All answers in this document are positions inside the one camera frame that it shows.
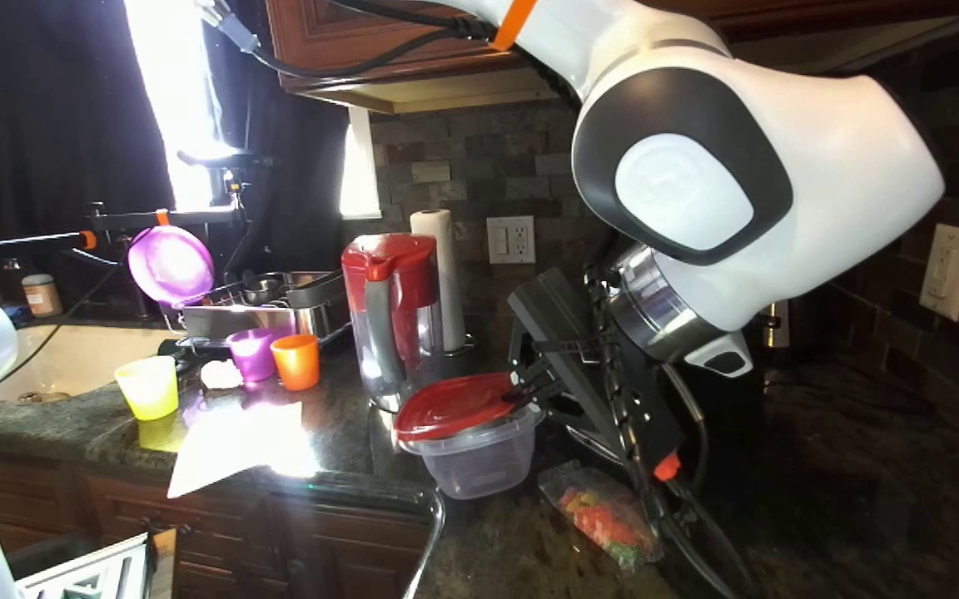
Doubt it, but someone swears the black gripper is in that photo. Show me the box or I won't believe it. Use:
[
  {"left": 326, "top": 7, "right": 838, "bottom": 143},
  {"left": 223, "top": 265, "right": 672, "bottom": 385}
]
[{"left": 506, "top": 262, "right": 694, "bottom": 483}]

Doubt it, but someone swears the clear plastic bowl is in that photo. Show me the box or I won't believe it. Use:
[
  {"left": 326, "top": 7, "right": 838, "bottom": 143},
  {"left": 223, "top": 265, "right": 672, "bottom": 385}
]
[{"left": 411, "top": 404, "right": 545, "bottom": 503}]

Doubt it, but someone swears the white paper towel roll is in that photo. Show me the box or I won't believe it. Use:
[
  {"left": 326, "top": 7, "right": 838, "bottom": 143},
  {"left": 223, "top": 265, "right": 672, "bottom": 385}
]
[{"left": 407, "top": 205, "right": 470, "bottom": 356}]

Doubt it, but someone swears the red water filter pitcher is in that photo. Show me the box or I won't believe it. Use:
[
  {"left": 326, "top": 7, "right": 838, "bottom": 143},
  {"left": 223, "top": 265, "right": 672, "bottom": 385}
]
[{"left": 341, "top": 229, "right": 442, "bottom": 398}]

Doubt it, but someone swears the clear bag of candy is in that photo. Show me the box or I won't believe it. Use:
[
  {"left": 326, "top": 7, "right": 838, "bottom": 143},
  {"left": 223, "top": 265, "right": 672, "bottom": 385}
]
[{"left": 537, "top": 459, "right": 666, "bottom": 571}]

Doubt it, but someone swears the orange plastic cup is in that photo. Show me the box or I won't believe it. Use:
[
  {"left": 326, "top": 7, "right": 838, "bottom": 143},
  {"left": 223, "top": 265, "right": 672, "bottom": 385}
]
[{"left": 270, "top": 328, "right": 326, "bottom": 396}]

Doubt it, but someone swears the metal dish rack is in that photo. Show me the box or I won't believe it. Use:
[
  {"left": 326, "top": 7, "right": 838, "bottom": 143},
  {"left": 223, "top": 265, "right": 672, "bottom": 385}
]
[{"left": 174, "top": 262, "right": 354, "bottom": 345}]

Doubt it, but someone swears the purple plastic cup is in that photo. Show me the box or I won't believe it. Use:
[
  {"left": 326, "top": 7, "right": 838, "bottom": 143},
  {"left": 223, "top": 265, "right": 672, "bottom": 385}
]
[{"left": 223, "top": 326, "right": 291, "bottom": 388}]

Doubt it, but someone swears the white paper sheet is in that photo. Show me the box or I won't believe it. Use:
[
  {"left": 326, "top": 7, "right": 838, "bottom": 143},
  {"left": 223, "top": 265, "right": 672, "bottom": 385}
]
[{"left": 163, "top": 394, "right": 324, "bottom": 503}]

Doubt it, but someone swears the small white round object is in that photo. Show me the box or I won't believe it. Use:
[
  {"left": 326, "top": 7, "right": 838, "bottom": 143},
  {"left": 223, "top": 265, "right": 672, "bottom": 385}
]
[{"left": 195, "top": 356, "right": 247, "bottom": 396}]

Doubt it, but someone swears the purple plastic plate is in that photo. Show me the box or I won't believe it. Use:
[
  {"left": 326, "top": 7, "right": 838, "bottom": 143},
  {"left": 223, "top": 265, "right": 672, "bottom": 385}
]
[{"left": 123, "top": 220, "right": 220, "bottom": 314}]

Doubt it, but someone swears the yellow-green plastic cup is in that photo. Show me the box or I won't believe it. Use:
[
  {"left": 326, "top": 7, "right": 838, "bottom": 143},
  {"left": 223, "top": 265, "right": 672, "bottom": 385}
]
[{"left": 109, "top": 353, "right": 183, "bottom": 427}]

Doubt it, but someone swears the bright window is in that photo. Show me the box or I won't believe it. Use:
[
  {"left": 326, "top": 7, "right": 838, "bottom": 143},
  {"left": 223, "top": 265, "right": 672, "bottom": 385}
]
[{"left": 123, "top": 0, "right": 240, "bottom": 213}]

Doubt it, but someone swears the beige kitchen sink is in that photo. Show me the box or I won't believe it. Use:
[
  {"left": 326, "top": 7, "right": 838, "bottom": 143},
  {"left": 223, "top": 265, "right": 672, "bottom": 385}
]
[{"left": 0, "top": 323, "right": 187, "bottom": 407}]

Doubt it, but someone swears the small glass jar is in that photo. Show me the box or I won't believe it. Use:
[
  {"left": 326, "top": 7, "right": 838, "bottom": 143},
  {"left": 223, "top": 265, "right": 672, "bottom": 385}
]
[{"left": 19, "top": 268, "right": 67, "bottom": 323}]

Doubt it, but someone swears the white wall outlet plate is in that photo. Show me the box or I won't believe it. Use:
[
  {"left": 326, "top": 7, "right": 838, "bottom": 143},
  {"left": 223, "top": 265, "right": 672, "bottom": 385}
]
[{"left": 484, "top": 213, "right": 538, "bottom": 268}]

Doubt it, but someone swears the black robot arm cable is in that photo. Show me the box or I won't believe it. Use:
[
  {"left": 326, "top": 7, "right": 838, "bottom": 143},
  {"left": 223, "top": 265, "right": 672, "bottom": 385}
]
[{"left": 195, "top": 0, "right": 506, "bottom": 92}]

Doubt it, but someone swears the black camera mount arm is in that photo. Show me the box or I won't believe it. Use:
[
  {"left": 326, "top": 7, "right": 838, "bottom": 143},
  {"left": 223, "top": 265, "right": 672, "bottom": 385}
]
[{"left": 0, "top": 145, "right": 261, "bottom": 260}]

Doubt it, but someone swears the white wall switch plate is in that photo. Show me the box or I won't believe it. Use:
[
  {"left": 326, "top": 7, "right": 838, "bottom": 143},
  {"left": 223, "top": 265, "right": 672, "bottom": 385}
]
[{"left": 916, "top": 220, "right": 959, "bottom": 326}]

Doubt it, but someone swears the thin black cable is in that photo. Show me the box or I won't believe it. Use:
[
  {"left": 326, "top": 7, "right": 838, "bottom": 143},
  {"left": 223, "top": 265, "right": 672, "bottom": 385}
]
[{"left": 0, "top": 260, "right": 127, "bottom": 385}]

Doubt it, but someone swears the white wire rack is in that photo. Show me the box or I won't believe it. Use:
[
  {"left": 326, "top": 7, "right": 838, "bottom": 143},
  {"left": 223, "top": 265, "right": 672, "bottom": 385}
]
[{"left": 11, "top": 528, "right": 158, "bottom": 599}]

